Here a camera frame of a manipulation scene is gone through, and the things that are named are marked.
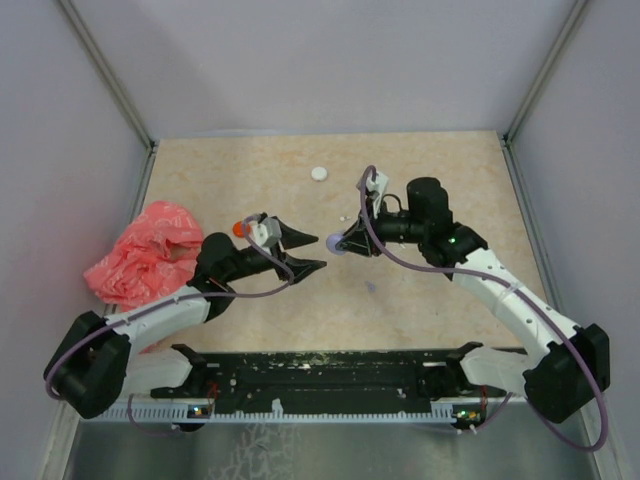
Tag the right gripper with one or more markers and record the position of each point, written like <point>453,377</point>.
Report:
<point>359,238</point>

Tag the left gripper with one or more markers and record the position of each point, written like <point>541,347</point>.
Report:
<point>299,267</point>

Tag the purple charging case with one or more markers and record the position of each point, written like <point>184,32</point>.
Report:
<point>332,244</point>

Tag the purple earbud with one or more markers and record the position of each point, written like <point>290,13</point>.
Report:
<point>370,286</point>

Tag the orange charging case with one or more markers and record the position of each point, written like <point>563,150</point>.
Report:
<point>241,229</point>

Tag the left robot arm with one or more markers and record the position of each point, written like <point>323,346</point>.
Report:
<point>102,359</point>

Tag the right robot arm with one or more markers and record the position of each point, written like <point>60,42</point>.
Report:
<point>563,366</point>

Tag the white charging case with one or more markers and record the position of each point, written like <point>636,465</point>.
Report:
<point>319,174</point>

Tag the pink plastic bag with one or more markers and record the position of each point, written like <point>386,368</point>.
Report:
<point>153,257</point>

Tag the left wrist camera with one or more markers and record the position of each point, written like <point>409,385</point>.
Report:
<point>266,233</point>

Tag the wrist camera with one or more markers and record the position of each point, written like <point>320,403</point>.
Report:
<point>375,185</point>
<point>266,233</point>

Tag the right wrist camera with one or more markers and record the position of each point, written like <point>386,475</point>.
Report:
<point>375,185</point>

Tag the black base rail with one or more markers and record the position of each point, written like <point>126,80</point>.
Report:
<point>322,382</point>

